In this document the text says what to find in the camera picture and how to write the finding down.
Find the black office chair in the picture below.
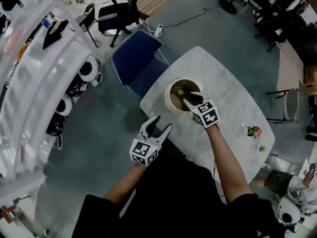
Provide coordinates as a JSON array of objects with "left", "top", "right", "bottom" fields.
[{"left": 98, "top": 0, "right": 141, "bottom": 48}]

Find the brown cardboard box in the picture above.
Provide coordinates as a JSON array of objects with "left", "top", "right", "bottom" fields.
[{"left": 303, "top": 65, "right": 317, "bottom": 96}]

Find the white round-window backpack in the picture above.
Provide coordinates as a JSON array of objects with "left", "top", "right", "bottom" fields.
[
  {"left": 55, "top": 93, "right": 74, "bottom": 117},
  {"left": 78, "top": 56, "right": 102, "bottom": 87}
]

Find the person's right forearm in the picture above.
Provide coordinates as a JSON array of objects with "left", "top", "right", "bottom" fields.
[{"left": 205, "top": 124, "right": 253, "bottom": 204}]

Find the pink flower potted plant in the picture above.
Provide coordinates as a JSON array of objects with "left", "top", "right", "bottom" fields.
[{"left": 247, "top": 125, "right": 263, "bottom": 140}]

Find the grey chair with black legs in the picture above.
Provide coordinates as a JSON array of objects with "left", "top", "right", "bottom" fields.
[{"left": 266, "top": 87, "right": 300, "bottom": 124}]

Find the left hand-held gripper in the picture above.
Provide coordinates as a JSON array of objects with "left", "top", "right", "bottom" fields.
[{"left": 129, "top": 115, "right": 173, "bottom": 167}]

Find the black mesh side chair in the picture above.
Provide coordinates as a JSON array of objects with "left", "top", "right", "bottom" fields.
[{"left": 74, "top": 3, "right": 99, "bottom": 48}]

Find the white curved shelf unit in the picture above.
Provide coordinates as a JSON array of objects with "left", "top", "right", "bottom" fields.
[{"left": 0, "top": 0, "right": 105, "bottom": 200}]

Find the person's black clothing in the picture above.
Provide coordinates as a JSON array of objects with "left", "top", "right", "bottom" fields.
[{"left": 71, "top": 152, "right": 285, "bottom": 238}]

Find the person's left forearm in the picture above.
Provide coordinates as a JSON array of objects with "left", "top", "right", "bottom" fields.
[{"left": 103, "top": 162, "right": 147, "bottom": 207}]

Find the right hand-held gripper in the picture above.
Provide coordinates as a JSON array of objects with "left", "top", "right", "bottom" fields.
[{"left": 182, "top": 91, "right": 220, "bottom": 129}]

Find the blue upholstered chair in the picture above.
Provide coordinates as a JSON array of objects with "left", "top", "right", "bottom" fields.
[{"left": 111, "top": 30, "right": 170, "bottom": 100}]

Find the beige patterned round bucket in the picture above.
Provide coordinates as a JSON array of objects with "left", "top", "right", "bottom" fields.
[{"left": 164, "top": 78, "right": 204, "bottom": 114}]

